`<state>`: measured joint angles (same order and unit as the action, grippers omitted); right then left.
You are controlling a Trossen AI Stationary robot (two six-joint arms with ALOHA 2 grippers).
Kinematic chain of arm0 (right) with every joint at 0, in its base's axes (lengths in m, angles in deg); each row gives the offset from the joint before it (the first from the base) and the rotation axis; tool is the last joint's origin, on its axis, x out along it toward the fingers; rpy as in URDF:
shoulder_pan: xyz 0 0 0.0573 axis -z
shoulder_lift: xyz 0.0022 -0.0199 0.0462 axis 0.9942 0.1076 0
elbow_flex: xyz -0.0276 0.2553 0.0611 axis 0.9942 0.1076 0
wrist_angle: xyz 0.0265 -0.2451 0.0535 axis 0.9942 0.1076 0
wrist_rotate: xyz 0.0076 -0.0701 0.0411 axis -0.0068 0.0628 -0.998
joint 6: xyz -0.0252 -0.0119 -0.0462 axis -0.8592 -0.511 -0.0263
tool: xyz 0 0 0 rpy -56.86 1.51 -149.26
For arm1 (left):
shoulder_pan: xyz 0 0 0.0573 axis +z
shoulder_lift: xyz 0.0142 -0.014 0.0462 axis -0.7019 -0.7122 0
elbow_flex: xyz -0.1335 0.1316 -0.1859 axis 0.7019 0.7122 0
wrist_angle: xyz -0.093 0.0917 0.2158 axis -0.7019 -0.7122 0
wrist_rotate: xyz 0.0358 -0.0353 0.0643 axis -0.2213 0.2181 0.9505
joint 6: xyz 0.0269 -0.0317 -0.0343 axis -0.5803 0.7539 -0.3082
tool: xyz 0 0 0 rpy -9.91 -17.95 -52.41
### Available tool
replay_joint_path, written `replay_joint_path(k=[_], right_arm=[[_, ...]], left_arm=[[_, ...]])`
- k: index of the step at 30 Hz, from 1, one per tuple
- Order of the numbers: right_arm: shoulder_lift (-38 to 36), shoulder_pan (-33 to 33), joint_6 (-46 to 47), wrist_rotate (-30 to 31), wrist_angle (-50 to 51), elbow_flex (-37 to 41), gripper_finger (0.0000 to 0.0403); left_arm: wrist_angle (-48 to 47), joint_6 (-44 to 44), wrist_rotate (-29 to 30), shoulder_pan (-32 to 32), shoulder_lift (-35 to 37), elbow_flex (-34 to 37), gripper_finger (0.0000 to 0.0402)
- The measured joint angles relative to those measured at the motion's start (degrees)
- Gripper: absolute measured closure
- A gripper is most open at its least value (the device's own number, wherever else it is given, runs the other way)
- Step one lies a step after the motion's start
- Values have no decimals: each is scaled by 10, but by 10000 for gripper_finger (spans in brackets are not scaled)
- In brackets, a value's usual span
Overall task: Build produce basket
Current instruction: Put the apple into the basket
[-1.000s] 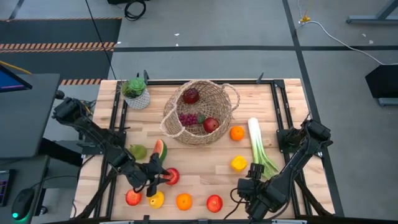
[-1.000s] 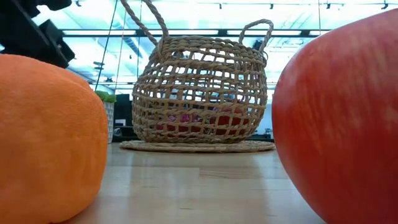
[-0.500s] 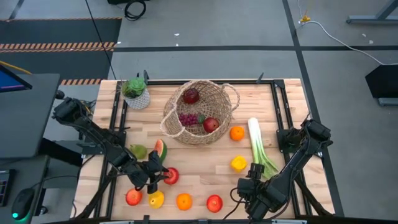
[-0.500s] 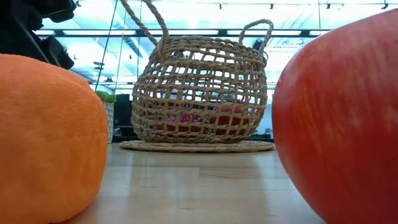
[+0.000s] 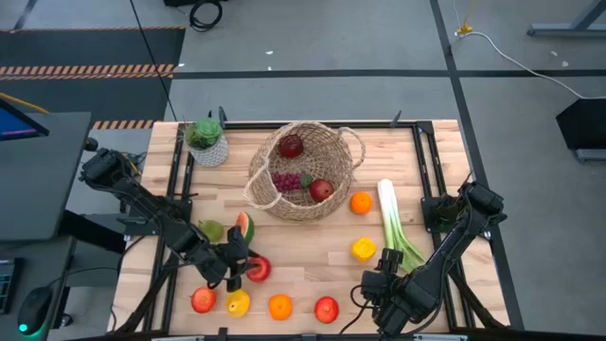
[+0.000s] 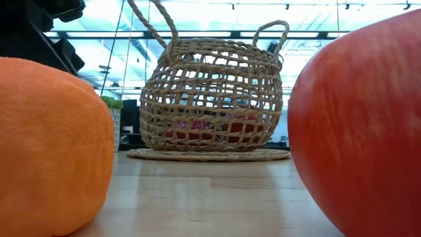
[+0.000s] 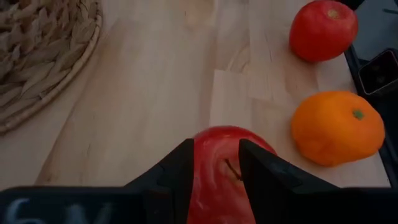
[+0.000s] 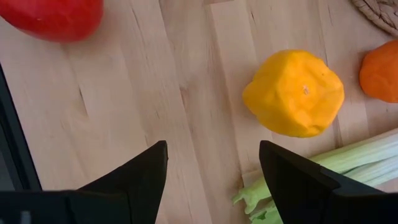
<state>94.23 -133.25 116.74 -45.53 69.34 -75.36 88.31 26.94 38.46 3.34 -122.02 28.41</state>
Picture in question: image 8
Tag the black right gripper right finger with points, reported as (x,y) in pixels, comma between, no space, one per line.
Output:
(311,202)

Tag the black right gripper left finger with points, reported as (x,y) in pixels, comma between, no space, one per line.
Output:
(109,205)

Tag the yellow bell pepper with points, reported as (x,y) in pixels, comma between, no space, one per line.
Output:
(295,93)

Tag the orange fruit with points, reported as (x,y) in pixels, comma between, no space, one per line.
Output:
(382,71)

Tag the bright red apple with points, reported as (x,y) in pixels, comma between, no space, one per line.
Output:
(53,18)

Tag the round woven mat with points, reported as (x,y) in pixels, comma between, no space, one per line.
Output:
(382,12)

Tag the black aluminium table frame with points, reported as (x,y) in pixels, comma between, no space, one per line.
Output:
(23,168)

